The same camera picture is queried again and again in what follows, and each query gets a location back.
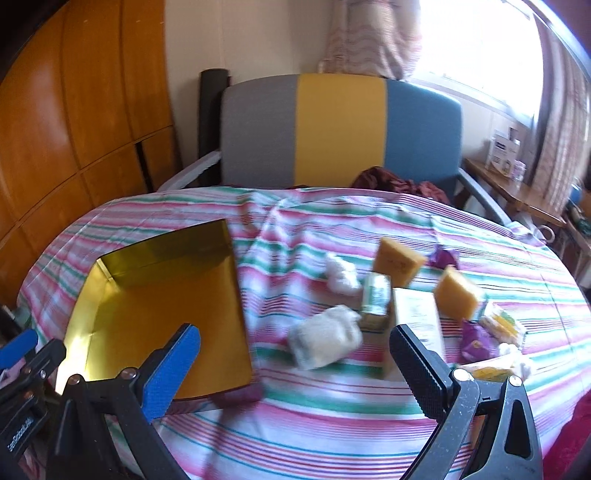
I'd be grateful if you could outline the black rolled mat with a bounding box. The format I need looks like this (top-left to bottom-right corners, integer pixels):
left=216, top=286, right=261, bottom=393
left=198, top=69, right=229, bottom=162

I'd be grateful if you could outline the white towel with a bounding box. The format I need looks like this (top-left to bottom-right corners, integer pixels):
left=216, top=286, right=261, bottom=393
left=288, top=305, right=363, bottom=370
left=323, top=253, right=363, bottom=296

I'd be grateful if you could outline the yellow sponge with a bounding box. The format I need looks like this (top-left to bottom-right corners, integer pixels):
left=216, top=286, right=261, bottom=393
left=372, top=237, right=428, bottom=288
left=433, top=267, right=481, bottom=321

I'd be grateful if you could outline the white cardboard box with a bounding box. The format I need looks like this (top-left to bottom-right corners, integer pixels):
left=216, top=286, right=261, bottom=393
left=383, top=287, right=446, bottom=379

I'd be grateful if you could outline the green and white small box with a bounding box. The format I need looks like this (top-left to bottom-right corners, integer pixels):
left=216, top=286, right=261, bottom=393
left=358, top=272, right=393, bottom=330

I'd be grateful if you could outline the red garment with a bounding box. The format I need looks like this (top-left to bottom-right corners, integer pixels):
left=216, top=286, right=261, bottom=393
left=545, top=406, right=591, bottom=480

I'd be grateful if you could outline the striped table cloth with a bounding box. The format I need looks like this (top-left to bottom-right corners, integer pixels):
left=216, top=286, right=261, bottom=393
left=18, top=185, right=591, bottom=480

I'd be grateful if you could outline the purple packet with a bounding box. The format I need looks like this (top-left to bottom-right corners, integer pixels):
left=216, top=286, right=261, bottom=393
left=427, top=244, right=460, bottom=271
left=462, top=318, right=497, bottom=363

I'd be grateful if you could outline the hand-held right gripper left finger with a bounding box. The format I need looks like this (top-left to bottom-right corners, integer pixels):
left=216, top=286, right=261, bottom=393
left=46, top=323, right=202, bottom=480

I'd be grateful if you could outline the wooden side table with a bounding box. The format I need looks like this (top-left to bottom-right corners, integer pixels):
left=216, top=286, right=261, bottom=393
left=462, top=157, right=568, bottom=229

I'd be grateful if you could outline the wooden wardrobe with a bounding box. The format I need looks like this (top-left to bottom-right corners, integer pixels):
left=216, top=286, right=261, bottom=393
left=0, top=0, right=183, bottom=296

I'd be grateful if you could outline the white tissue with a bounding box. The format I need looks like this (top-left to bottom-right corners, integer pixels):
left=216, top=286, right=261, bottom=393
left=496, top=342, right=536, bottom=377

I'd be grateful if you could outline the dark red cloth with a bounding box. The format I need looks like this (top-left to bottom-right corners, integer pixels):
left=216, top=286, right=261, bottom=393
left=349, top=166, right=451, bottom=204

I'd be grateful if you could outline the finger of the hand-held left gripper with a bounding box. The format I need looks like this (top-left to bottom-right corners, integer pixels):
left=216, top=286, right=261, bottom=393
left=0, top=329, right=68, bottom=393

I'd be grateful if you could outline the gold tin box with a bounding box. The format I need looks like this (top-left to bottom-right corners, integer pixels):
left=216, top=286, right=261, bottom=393
left=55, top=218, right=264, bottom=411

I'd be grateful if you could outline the yellow white snack packet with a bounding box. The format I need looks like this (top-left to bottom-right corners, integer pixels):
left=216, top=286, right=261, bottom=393
left=480, top=300, right=527, bottom=347
left=457, top=362, right=509, bottom=381

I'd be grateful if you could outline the grey yellow blue chair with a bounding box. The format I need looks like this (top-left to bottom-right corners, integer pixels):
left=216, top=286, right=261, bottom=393
left=157, top=73, right=513, bottom=227

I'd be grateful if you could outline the pink patterned curtain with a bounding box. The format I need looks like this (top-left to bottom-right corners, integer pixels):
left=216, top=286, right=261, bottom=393
left=531, top=28, right=591, bottom=195
left=321, top=0, right=421, bottom=81

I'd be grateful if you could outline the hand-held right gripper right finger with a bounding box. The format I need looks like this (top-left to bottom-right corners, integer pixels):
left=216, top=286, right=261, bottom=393
left=389, top=324, right=546, bottom=480

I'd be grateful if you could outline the window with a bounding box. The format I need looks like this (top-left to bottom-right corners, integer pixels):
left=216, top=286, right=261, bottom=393
left=416, top=0, right=546, bottom=116

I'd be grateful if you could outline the white printed box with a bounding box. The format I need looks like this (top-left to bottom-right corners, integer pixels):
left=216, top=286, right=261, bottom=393
left=485, top=129, right=522, bottom=174

